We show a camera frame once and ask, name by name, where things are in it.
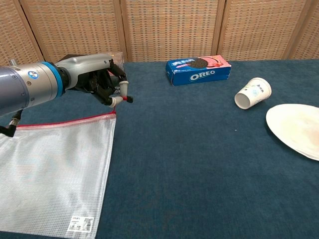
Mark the woven wicker folding screen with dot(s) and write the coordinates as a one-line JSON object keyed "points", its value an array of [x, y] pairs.
{"points": [[169, 27]]}

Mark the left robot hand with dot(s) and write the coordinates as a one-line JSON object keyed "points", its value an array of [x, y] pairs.
{"points": [[84, 67]]}

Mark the clear plastic product box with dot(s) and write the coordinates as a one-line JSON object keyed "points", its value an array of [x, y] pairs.
{"points": [[119, 58]]}

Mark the black cardboard box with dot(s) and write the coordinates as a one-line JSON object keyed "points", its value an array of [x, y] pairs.
{"points": [[74, 55]]}

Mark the white printed paper cup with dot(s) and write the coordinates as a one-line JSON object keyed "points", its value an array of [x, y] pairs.
{"points": [[256, 90]]}

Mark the white paper plate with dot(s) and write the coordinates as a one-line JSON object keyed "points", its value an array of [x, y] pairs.
{"points": [[294, 127]]}

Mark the blue Oreo cookie box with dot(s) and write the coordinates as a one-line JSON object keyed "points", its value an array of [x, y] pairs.
{"points": [[199, 74]]}

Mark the clear mesh zipper pouch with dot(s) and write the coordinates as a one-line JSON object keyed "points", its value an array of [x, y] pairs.
{"points": [[54, 169]]}

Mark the blue table cloth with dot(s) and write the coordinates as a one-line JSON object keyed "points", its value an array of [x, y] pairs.
{"points": [[187, 161]]}

